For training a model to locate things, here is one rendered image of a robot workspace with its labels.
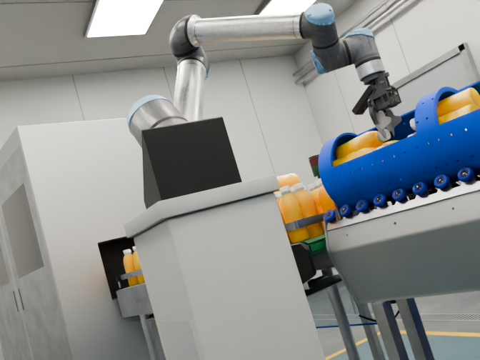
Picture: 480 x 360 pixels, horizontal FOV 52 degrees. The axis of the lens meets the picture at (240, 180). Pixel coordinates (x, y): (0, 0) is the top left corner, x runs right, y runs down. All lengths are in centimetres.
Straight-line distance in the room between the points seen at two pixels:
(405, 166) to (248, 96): 546
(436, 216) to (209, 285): 75
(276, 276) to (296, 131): 598
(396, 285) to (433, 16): 442
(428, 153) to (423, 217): 20
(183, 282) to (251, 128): 573
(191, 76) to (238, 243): 87
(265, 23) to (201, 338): 108
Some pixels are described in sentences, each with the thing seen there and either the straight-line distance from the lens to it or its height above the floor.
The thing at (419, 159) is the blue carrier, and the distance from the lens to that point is 156.
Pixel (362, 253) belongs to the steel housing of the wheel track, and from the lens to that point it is 174.
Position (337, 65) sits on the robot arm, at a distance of 176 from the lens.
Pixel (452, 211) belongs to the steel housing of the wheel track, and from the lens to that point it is 154.
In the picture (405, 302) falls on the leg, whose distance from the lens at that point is 193.
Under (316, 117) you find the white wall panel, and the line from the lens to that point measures 735.
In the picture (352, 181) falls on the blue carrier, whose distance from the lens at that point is 170.
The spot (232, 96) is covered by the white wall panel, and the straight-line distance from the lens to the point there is 681.
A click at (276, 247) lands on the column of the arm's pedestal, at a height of 93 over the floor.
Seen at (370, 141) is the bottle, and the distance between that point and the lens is 176.
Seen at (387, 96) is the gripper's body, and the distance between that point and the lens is 171.
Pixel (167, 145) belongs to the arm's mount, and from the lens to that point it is 123.
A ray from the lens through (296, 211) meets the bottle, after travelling 183.
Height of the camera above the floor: 96
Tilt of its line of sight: 7 degrees up
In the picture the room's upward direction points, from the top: 17 degrees counter-clockwise
